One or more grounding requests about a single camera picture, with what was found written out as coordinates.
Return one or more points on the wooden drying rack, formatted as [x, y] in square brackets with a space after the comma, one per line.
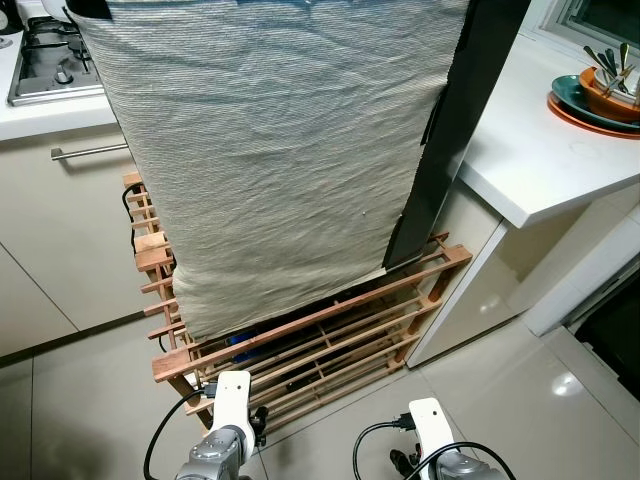
[330, 340]

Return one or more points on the black cloth strip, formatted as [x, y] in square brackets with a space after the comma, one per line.
[470, 110]

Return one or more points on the grey-green striped cloth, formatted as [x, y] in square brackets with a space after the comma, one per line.
[270, 160]

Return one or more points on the metal cutlery piece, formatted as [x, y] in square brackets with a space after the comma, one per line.
[624, 58]
[597, 60]

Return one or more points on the white window frame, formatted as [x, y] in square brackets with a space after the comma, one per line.
[570, 22]

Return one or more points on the orange bowl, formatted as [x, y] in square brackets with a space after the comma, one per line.
[605, 103]

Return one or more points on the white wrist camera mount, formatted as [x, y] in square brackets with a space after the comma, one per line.
[233, 400]
[432, 430]

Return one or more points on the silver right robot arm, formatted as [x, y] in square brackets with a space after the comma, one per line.
[470, 468]

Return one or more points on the teal deep plate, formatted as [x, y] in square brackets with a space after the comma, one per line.
[568, 95]

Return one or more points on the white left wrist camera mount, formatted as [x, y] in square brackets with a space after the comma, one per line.
[233, 400]

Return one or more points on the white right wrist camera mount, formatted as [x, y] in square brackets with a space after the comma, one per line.
[432, 430]

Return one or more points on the steel gas stove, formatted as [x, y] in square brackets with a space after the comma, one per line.
[45, 60]

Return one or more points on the beige kitchen cabinet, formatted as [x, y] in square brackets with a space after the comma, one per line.
[60, 230]

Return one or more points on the orange flat plate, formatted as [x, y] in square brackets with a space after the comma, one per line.
[585, 119]

